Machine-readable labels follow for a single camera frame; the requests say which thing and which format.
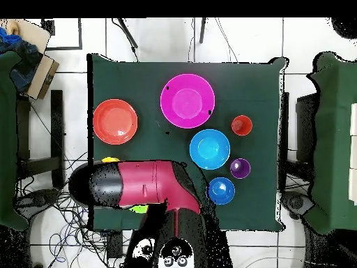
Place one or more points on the pink large plastic bowl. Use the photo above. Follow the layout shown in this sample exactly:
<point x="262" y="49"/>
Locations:
<point x="187" y="101"/>

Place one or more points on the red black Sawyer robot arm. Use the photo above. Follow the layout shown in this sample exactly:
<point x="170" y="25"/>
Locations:
<point x="145" y="181"/>

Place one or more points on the light blue medium bowl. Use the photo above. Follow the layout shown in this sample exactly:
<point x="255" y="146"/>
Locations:
<point x="209" y="149"/>

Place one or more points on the dark green tablecloth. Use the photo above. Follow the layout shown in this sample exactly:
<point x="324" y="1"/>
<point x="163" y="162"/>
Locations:
<point x="156" y="111"/>

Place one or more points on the dark blue small bowl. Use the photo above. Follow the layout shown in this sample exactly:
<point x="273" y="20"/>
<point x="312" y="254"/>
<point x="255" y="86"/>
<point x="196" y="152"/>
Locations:
<point x="223" y="191"/>

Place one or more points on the purple plastic cup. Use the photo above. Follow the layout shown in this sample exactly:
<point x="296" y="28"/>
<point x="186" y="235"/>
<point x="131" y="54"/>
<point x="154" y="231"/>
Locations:
<point x="240" y="169"/>

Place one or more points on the orange plastic cup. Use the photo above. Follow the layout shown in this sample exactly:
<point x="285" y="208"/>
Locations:
<point x="241" y="125"/>

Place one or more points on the orange shallow plastic bowl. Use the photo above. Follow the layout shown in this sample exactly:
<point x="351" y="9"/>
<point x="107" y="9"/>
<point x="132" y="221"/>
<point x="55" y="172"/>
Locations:
<point x="115" y="121"/>

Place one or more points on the lemon yellow plastic cup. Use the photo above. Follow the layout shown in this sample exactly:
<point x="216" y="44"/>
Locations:
<point x="110" y="159"/>

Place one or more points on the black tripod leg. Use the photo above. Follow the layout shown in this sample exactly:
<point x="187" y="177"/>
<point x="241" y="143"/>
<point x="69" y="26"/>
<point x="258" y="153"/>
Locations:
<point x="202" y="30"/>
<point x="128" y="33"/>

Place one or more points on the green cloth covered table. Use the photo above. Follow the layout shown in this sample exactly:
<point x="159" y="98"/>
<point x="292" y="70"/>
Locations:
<point x="326" y="139"/>
<point x="7" y="139"/>

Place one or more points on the brown cardboard box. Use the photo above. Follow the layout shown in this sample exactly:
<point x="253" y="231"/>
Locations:
<point x="41" y="78"/>

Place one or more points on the white boxes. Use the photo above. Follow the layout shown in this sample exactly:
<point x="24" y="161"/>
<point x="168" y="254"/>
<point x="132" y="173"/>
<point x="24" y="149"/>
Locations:
<point x="354" y="153"/>

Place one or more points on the tan cardboard sheet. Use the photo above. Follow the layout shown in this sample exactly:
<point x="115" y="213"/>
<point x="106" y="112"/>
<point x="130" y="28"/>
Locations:
<point x="33" y="33"/>

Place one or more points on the black chair frame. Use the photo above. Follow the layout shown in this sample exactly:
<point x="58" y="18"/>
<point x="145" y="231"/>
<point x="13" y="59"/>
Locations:
<point x="57" y="125"/>
<point x="305" y="125"/>

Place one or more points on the black pedestal foot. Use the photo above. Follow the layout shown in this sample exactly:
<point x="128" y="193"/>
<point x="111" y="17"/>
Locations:
<point x="297" y="202"/>
<point x="36" y="198"/>

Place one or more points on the black square floor frame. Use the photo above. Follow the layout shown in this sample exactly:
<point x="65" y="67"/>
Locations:
<point x="80" y="33"/>

